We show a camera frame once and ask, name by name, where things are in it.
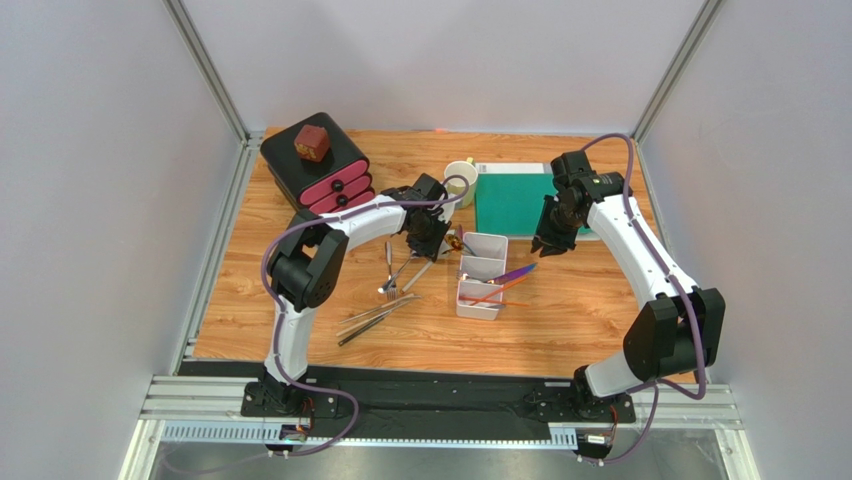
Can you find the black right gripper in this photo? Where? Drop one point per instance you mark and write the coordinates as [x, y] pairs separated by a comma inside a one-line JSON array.
[[554, 234]]

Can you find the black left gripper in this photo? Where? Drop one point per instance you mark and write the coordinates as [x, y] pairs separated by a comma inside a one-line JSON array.
[[431, 249]]

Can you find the gold spoon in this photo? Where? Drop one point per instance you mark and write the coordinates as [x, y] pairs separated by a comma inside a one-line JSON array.
[[454, 243]]

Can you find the iridescent purple spoon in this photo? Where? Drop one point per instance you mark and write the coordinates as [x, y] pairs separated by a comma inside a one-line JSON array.
[[460, 233]]

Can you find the iridescent purple knife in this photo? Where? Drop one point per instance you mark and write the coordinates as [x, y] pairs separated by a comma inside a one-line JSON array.
[[512, 275]]

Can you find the white compartment organizer box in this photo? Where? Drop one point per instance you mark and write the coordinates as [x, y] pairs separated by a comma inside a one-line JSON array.
[[484, 260]]

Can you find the silver metal spoon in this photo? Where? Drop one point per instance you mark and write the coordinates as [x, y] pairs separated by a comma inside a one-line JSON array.
[[396, 273]]

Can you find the silver fork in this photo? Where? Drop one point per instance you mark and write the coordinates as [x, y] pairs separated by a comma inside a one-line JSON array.
[[389, 261], [467, 276]]

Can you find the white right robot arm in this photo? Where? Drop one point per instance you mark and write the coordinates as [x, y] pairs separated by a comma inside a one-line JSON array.
[[678, 327]]

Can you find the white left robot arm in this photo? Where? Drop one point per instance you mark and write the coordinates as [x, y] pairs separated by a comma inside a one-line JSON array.
[[300, 270]]

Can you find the green notebook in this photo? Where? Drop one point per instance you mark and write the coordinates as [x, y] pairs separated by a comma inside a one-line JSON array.
[[509, 198]]

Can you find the pale yellow mug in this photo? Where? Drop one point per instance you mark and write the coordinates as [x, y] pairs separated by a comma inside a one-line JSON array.
[[461, 176]]

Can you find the black pink drawer box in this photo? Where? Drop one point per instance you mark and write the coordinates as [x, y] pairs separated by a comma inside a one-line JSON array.
[[341, 181]]

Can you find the red brown cube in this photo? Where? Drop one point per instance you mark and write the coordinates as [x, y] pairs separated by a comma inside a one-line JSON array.
[[312, 143]]

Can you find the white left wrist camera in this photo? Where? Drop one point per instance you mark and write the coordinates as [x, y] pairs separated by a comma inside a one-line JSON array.
[[446, 212]]

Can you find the white handled ladle spoon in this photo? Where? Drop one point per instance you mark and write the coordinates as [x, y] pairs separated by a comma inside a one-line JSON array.
[[444, 252]]

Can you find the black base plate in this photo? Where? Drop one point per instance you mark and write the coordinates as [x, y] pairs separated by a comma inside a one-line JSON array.
[[408, 405]]

